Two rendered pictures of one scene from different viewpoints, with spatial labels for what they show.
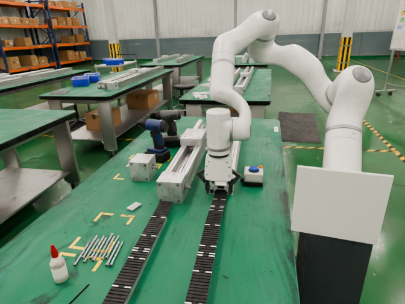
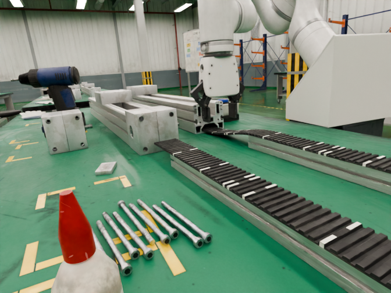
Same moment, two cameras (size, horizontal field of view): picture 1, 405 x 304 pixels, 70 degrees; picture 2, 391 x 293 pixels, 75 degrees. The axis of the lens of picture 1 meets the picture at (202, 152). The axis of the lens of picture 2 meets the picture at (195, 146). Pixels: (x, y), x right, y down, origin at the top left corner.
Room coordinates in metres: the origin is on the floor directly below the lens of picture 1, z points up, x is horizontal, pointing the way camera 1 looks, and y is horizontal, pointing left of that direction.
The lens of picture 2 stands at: (0.47, 0.42, 0.95)
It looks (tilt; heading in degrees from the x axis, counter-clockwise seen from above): 16 degrees down; 322
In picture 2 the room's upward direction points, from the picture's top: 4 degrees counter-clockwise
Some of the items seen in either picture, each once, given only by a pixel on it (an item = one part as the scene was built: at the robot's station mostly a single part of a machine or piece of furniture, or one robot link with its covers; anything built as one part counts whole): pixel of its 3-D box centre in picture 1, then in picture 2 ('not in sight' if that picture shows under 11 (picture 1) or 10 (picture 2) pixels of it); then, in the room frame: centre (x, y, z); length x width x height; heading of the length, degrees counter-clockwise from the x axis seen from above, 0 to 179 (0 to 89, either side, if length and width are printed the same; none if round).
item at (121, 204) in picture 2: (106, 245); (134, 220); (0.74, 0.32, 0.78); 0.11 x 0.01 x 0.01; 174
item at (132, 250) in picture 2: (97, 247); (117, 231); (0.74, 0.34, 0.78); 0.11 x 0.01 x 0.01; 176
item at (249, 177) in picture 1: (251, 176); (221, 111); (1.13, -0.21, 0.81); 0.10 x 0.08 x 0.06; 79
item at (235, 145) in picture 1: (229, 149); (160, 106); (1.43, -0.14, 0.82); 0.80 x 0.10 x 0.09; 169
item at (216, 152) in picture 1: (217, 149); (216, 49); (0.98, -0.06, 1.00); 0.09 x 0.08 x 0.03; 79
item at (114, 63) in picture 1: (120, 81); not in sight; (6.25, 1.69, 0.50); 1.03 x 0.55 x 1.01; 172
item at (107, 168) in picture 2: (134, 206); (106, 168); (0.96, 0.27, 0.78); 0.05 x 0.03 x 0.01; 146
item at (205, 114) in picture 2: (205, 184); (202, 110); (0.99, -0.01, 0.86); 0.03 x 0.03 x 0.07; 79
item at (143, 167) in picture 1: (145, 167); (70, 129); (1.22, 0.27, 0.83); 0.11 x 0.10 x 0.10; 79
